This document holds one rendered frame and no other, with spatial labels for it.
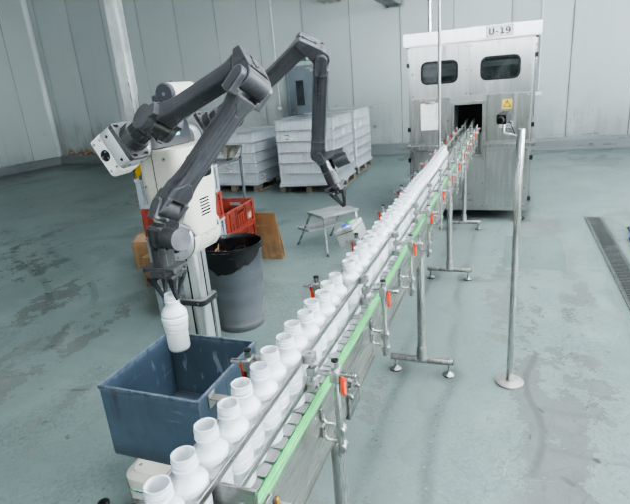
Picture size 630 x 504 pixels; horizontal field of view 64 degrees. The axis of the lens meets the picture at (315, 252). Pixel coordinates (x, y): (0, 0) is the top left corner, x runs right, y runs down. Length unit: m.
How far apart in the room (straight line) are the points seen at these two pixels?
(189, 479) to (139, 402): 0.64
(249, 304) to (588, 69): 9.26
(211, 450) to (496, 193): 5.54
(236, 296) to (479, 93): 3.67
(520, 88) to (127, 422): 5.28
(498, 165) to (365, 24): 6.58
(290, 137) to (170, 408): 7.10
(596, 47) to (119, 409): 10.98
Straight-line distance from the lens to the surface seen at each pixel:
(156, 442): 1.48
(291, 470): 1.07
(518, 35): 6.00
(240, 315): 3.66
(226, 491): 0.86
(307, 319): 1.15
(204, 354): 1.65
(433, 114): 6.07
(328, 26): 12.19
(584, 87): 11.61
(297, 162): 8.24
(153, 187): 1.78
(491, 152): 6.08
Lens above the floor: 1.66
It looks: 18 degrees down
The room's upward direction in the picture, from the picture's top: 5 degrees counter-clockwise
